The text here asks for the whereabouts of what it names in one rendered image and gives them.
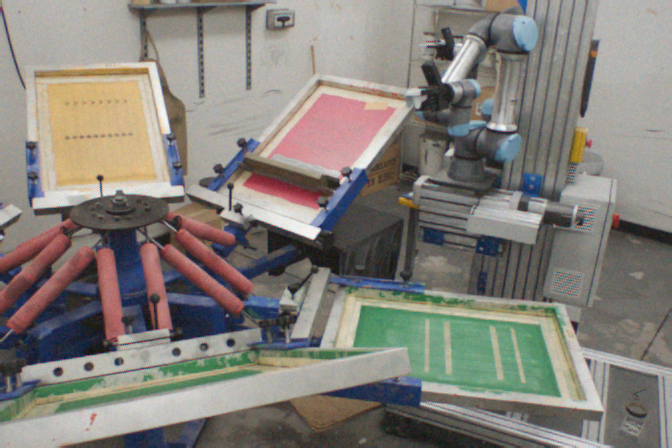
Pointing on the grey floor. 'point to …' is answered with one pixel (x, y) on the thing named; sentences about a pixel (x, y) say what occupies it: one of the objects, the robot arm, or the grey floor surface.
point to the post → (411, 234)
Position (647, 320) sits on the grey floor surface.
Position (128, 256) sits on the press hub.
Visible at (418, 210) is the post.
